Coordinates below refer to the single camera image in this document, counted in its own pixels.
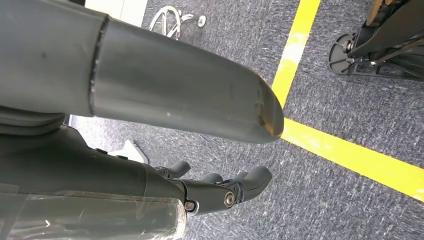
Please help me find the white flat plate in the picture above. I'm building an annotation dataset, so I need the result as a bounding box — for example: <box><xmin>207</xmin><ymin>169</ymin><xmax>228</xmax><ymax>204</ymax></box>
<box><xmin>109</xmin><ymin>139</ymin><xmax>150</xmax><ymax>165</ymax></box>

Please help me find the black robot stand base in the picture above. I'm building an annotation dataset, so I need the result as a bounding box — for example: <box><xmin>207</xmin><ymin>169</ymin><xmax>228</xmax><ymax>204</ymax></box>
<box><xmin>328</xmin><ymin>0</ymin><xmax>424</xmax><ymax>82</ymax></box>

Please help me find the chrome chair base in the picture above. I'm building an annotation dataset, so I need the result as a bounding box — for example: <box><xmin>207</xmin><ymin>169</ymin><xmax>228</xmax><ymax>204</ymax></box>
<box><xmin>148</xmin><ymin>4</ymin><xmax>207</xmax><ymax>41</ymax></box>

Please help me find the robot right arm ribbed sleeve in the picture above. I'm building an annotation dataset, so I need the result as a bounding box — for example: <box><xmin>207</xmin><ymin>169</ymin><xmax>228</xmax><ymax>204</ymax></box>
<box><xmin>0</xmin><ymin>105</ymin><xmax>68</xmax><ymax>137</ymax></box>

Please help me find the yellow floor tape strip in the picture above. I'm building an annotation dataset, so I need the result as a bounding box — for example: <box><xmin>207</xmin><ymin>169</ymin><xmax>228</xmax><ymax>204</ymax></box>
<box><xmin>271</xmin><ymin>0</ymin><xmax>322</xmax><ymax>109</ymax></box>
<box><xmin>280</xmin><ymin>118</ymin><xmax>424</xmax><ymax>203</ymax></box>

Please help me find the white furniture panel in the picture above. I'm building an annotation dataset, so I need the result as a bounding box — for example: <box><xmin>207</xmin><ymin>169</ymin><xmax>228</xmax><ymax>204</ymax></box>
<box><xmin>84</xmin><ymin>0</ymin><xmax>149</xmax><ymax>27</ymax></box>

